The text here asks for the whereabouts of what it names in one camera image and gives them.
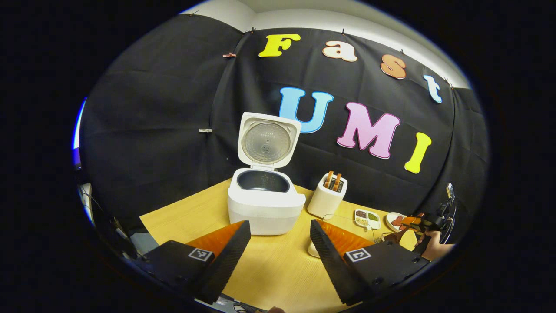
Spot white divided dish of beans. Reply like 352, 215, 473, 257
354, 209, 381, 230

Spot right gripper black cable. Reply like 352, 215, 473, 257
440, 202, 457, 244

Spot brown wooden spoon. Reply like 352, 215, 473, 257
382, 212, 425, 245

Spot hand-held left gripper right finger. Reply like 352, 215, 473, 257
310, 219, 430, 306

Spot white toaster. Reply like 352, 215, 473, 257
307, 173, 348, 220

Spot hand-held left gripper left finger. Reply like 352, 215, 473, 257
130, 220, 252, 305

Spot white round plate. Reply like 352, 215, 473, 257
386, 212, 409, 233

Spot white rice cooker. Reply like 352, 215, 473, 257
227, 112, 306, 236

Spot black backdrop cloth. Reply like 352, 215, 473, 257
78, 13, 489, 244

